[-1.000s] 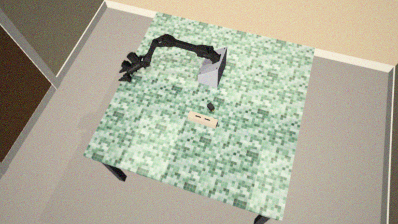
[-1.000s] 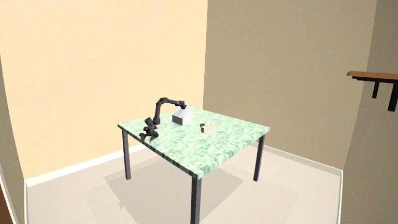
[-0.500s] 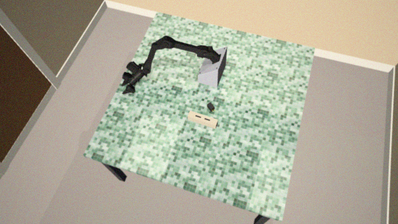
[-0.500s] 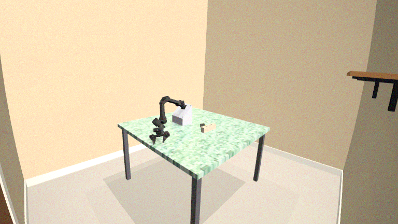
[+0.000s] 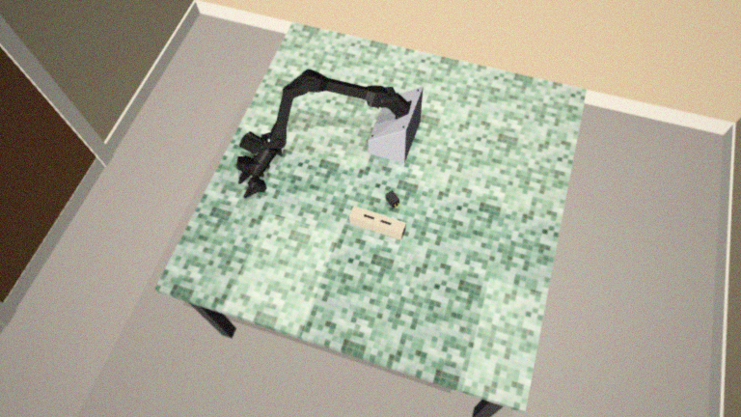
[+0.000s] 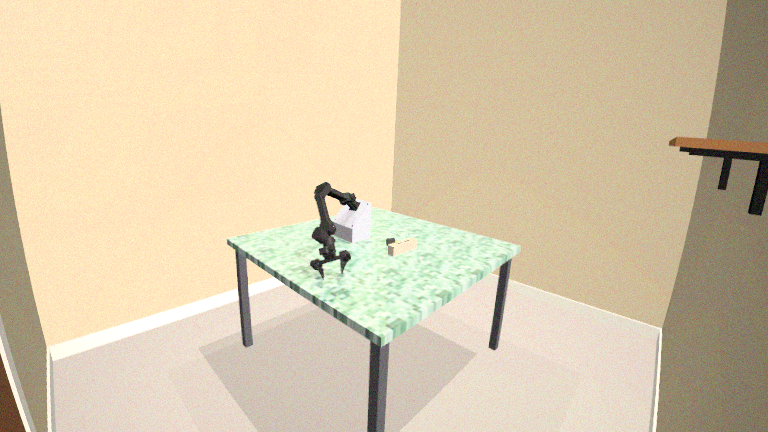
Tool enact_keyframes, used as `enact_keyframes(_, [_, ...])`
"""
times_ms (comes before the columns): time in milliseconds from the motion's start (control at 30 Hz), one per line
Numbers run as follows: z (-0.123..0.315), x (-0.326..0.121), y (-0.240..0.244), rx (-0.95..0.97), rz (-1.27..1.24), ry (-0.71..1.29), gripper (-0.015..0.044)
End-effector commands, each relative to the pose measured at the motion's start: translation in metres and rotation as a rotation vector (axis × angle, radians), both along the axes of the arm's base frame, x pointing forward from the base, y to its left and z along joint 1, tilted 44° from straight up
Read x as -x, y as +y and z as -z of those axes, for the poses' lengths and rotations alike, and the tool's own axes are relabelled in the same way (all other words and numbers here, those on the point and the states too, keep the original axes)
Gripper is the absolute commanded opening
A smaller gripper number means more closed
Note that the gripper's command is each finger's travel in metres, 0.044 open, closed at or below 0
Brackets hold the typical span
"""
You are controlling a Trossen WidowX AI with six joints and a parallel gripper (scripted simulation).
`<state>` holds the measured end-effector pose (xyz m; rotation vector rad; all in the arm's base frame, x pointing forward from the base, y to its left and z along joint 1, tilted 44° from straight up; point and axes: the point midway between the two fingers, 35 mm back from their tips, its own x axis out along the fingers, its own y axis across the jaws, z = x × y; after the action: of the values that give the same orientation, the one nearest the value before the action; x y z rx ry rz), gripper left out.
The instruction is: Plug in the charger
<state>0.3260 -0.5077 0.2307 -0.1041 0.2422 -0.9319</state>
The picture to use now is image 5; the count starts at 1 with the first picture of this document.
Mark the black two-prong plug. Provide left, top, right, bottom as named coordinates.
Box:
left=386, top=190, right=399, bottom=208

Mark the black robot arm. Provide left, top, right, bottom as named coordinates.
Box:
left=236, top=69, right=412, bottom=174

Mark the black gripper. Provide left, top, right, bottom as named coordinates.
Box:
left=238, top=155, right=270, bottom=199

